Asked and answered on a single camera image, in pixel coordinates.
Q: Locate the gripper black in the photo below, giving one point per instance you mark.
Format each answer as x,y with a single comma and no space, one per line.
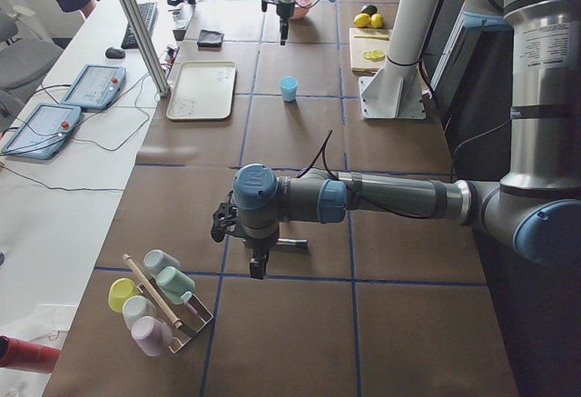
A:
282,11
260,244

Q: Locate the light blue cup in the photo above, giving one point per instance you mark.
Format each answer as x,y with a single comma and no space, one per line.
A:
288,87

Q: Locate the mint green cup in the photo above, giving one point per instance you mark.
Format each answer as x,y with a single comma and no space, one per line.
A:
174,284

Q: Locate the grey cup on rack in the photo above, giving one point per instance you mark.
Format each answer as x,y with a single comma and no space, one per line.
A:
156,260

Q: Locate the lilac cup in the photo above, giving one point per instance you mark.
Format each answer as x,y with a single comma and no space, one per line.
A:
152,335

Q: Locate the white cup on rack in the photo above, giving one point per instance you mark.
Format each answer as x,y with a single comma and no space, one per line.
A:
137,307

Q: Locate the yellow cup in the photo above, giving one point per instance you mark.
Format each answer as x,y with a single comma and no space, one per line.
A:
120,291

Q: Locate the pink bowl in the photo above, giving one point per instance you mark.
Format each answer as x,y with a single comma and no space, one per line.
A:
301,9

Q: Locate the steel muddler black tip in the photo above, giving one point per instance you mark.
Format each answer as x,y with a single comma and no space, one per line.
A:
291,243

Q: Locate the folded grey cloth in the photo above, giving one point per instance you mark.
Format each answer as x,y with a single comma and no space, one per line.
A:
210,39

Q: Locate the yellow lemon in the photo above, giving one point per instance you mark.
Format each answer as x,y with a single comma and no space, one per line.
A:
362,20
377,21

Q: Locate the green avocado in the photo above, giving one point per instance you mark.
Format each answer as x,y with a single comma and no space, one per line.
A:
369,10

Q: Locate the wooden cutting board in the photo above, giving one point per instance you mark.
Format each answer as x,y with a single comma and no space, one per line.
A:
358,45

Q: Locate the yellow plastic knife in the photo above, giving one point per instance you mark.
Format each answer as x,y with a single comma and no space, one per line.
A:
377,37

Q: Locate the lemon slices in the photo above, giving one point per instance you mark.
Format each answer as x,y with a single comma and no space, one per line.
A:
374,55

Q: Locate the cream bear tray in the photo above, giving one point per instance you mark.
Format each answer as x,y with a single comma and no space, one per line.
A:
203,91

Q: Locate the black computer mouse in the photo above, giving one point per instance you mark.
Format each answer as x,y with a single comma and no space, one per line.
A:
114,53

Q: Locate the blue teach pendant far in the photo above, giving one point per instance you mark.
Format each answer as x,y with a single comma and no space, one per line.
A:
95,87

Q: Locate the blue teach pendant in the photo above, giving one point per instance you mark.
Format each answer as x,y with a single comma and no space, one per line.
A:
44,132
95,87

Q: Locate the blue teach pendant near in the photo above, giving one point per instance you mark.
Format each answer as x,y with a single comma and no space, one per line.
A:
44,132

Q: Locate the red bottle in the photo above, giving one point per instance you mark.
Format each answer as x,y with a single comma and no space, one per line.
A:
27,356

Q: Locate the grey office chair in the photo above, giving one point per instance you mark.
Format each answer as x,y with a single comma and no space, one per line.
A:
24,61

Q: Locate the white wire cup rack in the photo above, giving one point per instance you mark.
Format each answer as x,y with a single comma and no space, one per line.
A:
187,319

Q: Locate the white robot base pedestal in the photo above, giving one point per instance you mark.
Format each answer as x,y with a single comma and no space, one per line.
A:
394,92

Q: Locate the aluminium frame post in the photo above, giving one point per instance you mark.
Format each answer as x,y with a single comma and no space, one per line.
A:
145,46

